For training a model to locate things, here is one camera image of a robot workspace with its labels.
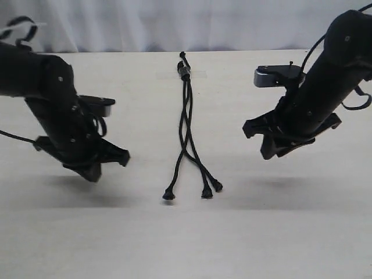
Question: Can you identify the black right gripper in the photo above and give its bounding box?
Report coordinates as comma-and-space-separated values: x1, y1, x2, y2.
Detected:
242, 10, 371, 159

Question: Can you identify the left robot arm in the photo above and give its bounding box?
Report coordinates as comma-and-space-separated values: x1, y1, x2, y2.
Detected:
1, 43, 130, 183

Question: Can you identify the clear adhesive tape strip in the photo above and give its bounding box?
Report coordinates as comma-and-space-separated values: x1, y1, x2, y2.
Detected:
155, 71, 208, 80

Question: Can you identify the white curtain backdrop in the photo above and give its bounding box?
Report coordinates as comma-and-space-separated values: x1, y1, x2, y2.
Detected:
1, 1, 367, 52

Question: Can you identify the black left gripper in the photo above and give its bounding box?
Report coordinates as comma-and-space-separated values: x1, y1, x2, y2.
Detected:
25, 53, 130, 183

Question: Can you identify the black rope strand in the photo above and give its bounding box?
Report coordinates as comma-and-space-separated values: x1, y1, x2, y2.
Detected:
180, 78, 214, 200
162, 78, 189, 201
180, 78, 224, 192

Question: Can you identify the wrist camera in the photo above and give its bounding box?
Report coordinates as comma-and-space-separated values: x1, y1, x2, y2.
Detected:
78, 95, 116, 117
253, 64, 306, 88

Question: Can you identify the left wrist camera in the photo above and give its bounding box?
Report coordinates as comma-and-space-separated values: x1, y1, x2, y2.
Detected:
78, 95, 116, 117

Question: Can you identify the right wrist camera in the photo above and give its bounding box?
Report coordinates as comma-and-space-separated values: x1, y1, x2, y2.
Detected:
253, 64, 306, 88

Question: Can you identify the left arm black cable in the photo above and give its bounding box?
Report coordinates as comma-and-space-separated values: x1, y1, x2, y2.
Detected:
0, 16, 108, 145

